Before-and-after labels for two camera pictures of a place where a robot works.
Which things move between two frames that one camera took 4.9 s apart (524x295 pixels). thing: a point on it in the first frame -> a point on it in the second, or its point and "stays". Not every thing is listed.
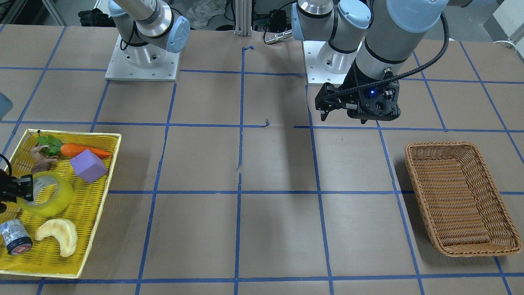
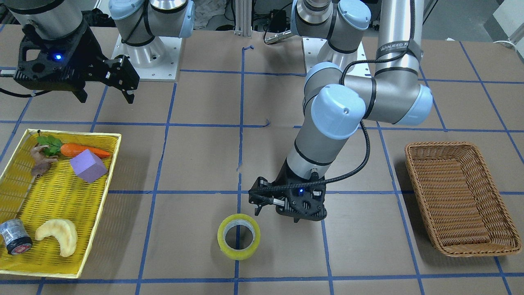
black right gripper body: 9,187 -> 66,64
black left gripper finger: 324,105 -> 262,193
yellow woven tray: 70,170 stays
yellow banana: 64,230 stays
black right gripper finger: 23,187 -> 120,74
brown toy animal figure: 42,162 stays
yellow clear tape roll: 62,199 -> 238,219
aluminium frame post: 243,18 stays
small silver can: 15,237 stays
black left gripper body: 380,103 -> 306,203
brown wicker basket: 467,211 stays
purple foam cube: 88,166 stays
